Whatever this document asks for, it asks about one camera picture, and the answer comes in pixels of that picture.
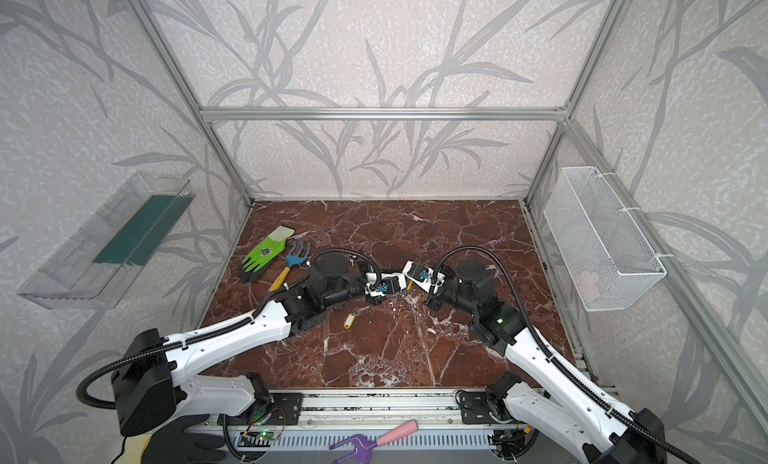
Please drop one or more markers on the purple rake pink handle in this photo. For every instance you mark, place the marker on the purple rake pink handle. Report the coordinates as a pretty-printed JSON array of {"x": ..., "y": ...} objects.
[{"x": 362, "y": 446}]

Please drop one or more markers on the black rubber glove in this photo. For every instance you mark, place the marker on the black rubber glove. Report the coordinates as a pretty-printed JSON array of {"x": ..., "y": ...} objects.
[{"x": 173, "y": 444}]

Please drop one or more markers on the aluminium front rail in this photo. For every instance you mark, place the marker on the aluminium front rail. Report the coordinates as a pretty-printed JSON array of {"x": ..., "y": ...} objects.
[{"x": 378, "y": 410}]

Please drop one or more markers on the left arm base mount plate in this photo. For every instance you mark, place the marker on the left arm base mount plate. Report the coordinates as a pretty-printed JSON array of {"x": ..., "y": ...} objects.
[{"x": 283, "y": 408}]

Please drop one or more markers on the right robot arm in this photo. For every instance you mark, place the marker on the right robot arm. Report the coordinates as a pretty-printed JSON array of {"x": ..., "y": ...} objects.
[{"x": 638, "y": 443}]

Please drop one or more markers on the green circuit board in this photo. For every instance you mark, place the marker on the green circuit board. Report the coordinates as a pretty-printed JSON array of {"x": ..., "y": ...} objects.
[{"x": 258, "y": 438}]

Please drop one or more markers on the white wire mesh basket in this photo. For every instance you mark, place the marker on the white wire mesh basket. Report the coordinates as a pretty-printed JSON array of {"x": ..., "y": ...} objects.
[{"x": 609, "y": 259}]

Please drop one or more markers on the key with yellow cap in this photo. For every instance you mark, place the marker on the key with yellow cap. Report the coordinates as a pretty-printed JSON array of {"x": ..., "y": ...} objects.
[{"x": 352, "y": 316}]

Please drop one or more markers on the aluminium cage frame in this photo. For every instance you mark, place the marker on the aluminium cage frame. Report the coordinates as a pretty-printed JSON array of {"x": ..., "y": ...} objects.
[{"x": 741, "y": 374}]

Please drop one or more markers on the green gardening glove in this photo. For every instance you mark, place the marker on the green gardening glove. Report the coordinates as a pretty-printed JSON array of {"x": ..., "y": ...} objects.
[{"x": 258, "y": 260}]

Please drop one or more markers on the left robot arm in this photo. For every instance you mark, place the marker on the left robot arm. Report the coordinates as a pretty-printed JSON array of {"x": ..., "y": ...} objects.
[{"x": 161, "y": 378}]

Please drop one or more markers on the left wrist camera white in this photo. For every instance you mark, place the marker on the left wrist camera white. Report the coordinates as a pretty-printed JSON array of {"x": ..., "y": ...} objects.
[{"x": 390, "y": 284}]

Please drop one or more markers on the clear plastic wall tray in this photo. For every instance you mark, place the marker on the clear plastic wall tray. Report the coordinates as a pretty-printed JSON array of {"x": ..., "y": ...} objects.
[{"x": 94, "y": 268}]

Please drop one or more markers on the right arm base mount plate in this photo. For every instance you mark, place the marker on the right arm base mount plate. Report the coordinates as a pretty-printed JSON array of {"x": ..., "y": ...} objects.
[{"x": 477, "y": 408}]

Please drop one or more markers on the blue hand rake yellow handle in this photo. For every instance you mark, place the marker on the blue hand rake yellow handle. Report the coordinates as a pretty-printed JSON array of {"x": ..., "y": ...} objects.
[{"x": 298, "y": 254}]

